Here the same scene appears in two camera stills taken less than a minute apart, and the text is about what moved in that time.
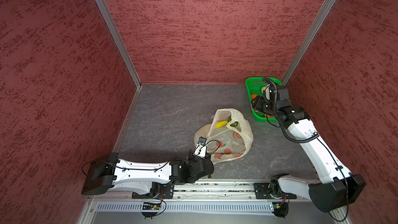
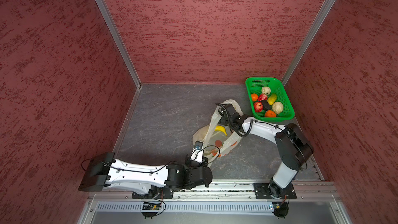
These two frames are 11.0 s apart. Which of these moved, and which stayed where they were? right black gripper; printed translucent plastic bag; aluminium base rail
Moved: right black gripper; printed translucent plastic bag
Stayed: aluminium base rail
